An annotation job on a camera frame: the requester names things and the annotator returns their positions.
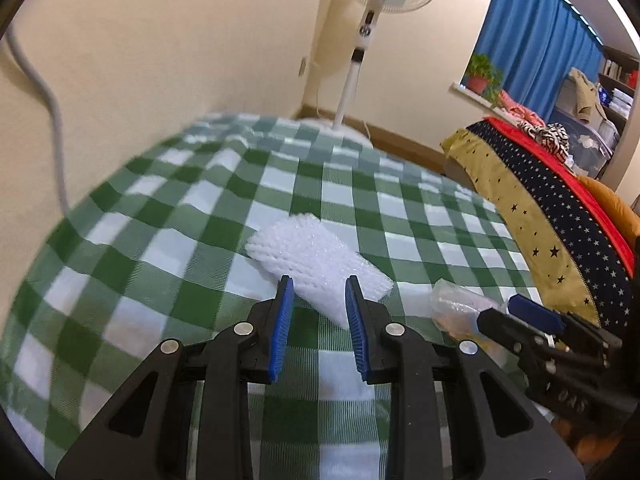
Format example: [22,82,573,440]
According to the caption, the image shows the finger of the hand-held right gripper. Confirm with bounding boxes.
[476,308,556,361]
[507,294,568,335]

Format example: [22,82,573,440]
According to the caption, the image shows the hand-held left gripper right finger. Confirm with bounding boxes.
[345,275,586,480]

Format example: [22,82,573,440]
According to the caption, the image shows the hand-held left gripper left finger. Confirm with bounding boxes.
[55,275,296,480]

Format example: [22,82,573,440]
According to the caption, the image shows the clear plastic bag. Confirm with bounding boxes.
[431,279,501,337]

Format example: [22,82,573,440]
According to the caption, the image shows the red navy star-print blanket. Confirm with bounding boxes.
[440,116,640,328]

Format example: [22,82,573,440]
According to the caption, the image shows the orange pillow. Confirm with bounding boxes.
[577,175,640,241]

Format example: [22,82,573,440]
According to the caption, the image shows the green checked tablecloth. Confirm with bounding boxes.
[0,112,556,480]

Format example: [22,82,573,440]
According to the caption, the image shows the clear storage box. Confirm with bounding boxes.
[550,77,616,181]

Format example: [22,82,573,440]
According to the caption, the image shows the pink cloth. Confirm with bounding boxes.
[497,90,546,128]

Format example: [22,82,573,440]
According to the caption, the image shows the beige coat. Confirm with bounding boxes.
[570,67,603,121]

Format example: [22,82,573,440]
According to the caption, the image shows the white windowsill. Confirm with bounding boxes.
[450,82,501,111]

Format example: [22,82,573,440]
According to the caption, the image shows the potted green plant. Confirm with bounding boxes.
[465,53,505,106]

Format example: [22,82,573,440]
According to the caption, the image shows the brown bookshelf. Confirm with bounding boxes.
[597,45,640,131]

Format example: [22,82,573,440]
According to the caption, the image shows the blue curtain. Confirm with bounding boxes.
[462,0,606,111]

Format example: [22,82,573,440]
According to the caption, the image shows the white standing fan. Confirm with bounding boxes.
[295,0,443,148]

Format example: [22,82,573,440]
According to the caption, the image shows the grey wall cable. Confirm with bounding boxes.
[0,30,71,216]

